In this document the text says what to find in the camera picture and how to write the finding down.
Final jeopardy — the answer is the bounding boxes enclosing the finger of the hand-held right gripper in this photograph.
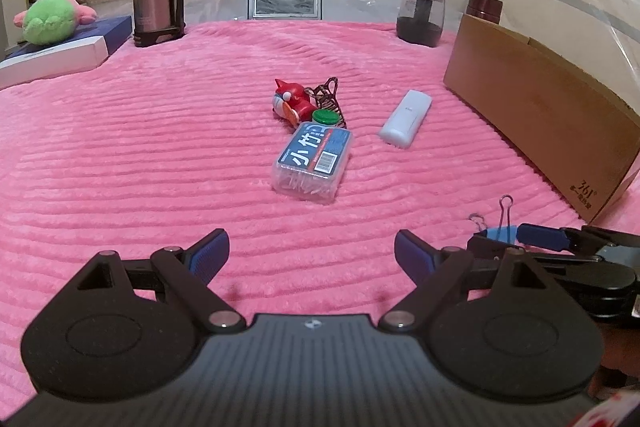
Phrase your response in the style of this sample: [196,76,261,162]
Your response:
[467,236,551,264]
[516,223,608,253]

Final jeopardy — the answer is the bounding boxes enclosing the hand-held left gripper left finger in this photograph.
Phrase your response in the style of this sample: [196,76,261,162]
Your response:
[47,229,246,334]

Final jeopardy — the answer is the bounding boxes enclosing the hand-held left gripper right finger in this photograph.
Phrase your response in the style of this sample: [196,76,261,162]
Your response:
[378,229,581,333]

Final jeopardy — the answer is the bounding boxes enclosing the blue binder clip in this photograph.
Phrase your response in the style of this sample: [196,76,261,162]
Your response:
[467,194,521,242]

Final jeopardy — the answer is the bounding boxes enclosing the brown cardboard box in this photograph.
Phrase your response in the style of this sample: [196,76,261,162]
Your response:
[442,13,640,225]

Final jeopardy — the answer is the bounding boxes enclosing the white remote control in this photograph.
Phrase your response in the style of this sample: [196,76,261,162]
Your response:
[377,89,433,150]

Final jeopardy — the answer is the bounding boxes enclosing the clear toothpick box blue label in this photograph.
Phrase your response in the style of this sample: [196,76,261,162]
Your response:
[271,122,354,206]

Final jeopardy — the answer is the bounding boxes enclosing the red toy figure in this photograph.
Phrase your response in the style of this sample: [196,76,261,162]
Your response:
[272,78,318,128]

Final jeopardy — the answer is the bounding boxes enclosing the brown hair clip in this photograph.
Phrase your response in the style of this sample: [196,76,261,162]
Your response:
[305,77,351,130]

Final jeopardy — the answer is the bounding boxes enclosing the person's right hand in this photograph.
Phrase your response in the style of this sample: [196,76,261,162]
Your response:
[600,322,640,388]

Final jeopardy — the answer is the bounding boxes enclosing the pink ribbed blanket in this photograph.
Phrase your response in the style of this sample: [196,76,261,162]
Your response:
[0,19,640,408]

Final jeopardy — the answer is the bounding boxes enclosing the clear plastic bag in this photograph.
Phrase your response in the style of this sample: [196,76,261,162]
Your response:
[462,0,640,108]

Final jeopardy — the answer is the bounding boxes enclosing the maroon tumbler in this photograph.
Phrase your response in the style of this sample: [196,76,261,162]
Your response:
[465,0,503,25]

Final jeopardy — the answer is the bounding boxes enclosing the glass jar with dark lid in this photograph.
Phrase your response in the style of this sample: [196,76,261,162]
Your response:
[396,0,446,48]

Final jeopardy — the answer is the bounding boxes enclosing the blue flat box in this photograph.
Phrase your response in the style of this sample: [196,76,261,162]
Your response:
[75,14,135,58]

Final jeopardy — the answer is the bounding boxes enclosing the white flat box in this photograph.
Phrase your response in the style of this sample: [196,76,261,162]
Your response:
[0,36,108,90]

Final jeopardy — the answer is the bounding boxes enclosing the green and pink plush toy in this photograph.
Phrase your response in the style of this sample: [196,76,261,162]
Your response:
[14,0,98,45]

